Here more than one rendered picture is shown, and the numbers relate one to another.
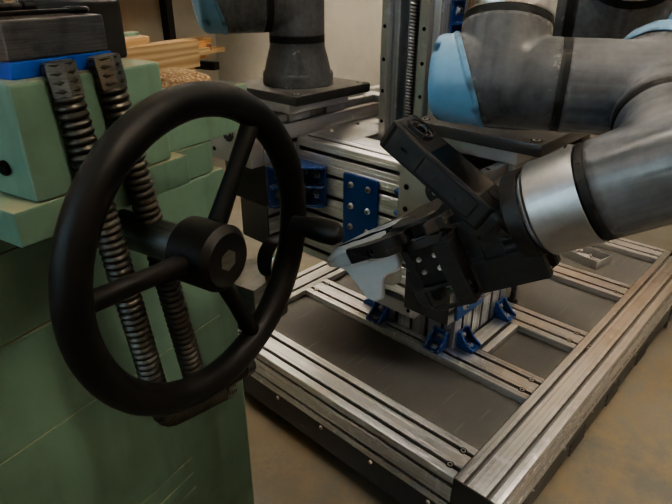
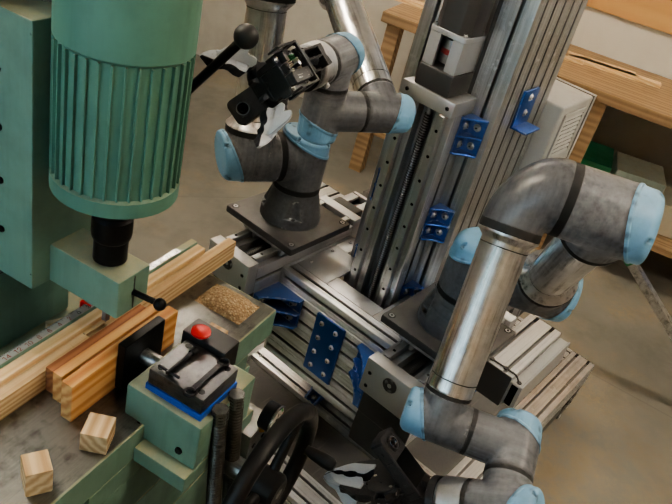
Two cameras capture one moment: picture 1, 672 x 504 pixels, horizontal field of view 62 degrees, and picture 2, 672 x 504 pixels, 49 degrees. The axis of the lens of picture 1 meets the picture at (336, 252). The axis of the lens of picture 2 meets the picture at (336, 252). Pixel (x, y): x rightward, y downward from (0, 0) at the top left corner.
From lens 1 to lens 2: 0.83 m
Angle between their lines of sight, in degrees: 12
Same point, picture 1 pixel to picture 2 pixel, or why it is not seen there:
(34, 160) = (198, 454)
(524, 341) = not seen: hidden behind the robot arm
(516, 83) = (445, 436)
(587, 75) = (478, 444)
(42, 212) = (193, 473)
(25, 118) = (202, 439)
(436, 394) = not seen: hidden behind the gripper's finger
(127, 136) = (259, 467)
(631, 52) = (500, 438)
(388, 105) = (363, 259)
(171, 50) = (218, 257)
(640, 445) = not seen: outside the picture
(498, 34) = (441, 411)
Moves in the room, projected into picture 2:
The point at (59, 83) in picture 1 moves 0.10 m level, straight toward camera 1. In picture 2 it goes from (221, 422) to (247, 477)
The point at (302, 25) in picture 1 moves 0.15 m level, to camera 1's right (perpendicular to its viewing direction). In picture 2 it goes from (305, 185) to (367, 196)
